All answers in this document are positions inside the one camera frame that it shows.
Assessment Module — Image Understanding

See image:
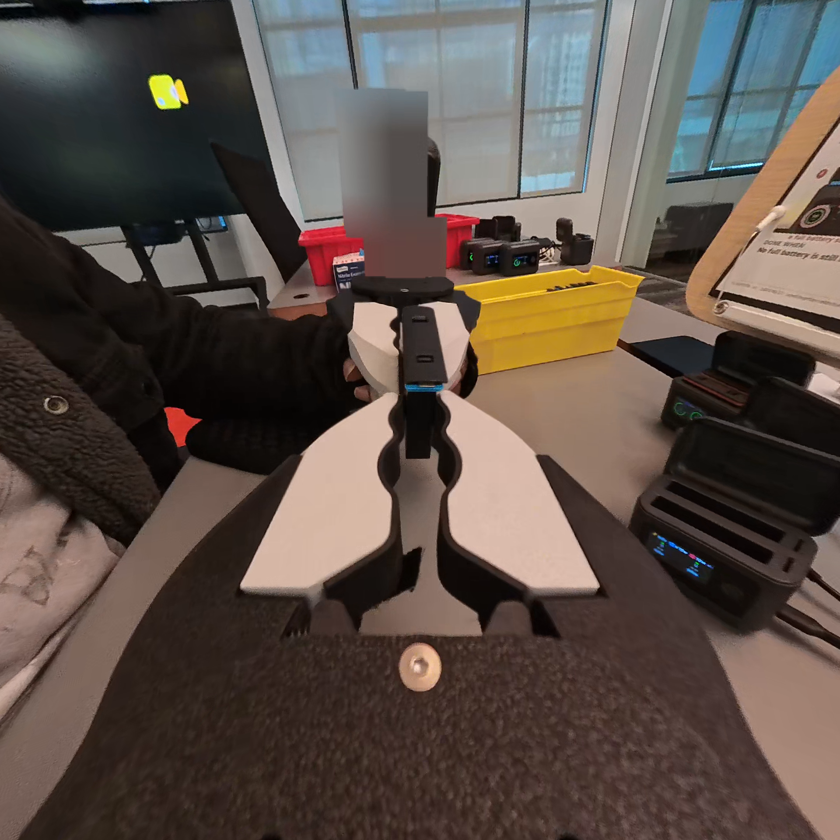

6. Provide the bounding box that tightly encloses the white peg wire clip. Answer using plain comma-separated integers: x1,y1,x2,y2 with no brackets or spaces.
715,205,788,317

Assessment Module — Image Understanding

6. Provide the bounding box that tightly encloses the instruction sheet on wooden stand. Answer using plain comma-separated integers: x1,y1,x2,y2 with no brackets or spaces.
686,66,840,361

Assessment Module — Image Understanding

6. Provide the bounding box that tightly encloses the black monitor stand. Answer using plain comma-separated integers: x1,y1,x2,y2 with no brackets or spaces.
120,220,271,311

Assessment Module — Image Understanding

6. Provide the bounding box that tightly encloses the black battery blue edge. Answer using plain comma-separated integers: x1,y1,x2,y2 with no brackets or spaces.
399,305,452,460

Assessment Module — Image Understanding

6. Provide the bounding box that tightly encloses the yellow plastic bin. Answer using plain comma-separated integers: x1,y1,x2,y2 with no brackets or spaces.
454,266,645,376

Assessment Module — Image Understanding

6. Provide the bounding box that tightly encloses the blue white glove box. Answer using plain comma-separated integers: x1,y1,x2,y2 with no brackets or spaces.
331,249,366,294

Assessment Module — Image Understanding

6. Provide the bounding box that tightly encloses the black wall monitor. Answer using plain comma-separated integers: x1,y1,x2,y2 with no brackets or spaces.
0,0,278,233

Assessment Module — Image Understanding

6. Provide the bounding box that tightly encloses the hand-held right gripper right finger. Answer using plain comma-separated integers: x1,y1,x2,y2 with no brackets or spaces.
436,391,602,622

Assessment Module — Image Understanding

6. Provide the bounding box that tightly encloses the black jacket orange stripe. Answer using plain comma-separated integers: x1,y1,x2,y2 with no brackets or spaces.
128,394,204,493

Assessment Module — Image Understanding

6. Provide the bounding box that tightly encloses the person's left hand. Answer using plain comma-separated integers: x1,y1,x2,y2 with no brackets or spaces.
341,357,375,403

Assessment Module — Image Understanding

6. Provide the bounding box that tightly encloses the printed paper sheet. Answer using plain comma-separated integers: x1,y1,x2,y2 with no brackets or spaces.
715,121,840,332

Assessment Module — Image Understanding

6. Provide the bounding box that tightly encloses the dark grey fleece garment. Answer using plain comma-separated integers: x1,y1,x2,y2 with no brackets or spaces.
0,315,163,547

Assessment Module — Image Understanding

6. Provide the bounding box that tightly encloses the white board ledge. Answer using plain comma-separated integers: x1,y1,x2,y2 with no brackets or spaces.
712,298,840,363

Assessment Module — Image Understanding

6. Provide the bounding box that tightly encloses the red plastic bin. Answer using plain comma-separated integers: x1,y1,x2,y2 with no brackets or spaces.
298,213,481,287

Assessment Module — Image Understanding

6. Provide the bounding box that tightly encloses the dark blue smartphone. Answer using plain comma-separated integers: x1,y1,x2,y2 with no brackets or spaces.
629,336,721,379

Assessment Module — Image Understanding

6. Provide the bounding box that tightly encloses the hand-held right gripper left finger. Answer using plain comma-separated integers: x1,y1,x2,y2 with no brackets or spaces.
239,392,424,619

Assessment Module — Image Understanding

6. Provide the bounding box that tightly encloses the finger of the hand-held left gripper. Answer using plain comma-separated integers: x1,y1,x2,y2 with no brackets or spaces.
436,305,475,395
346,304,403,401

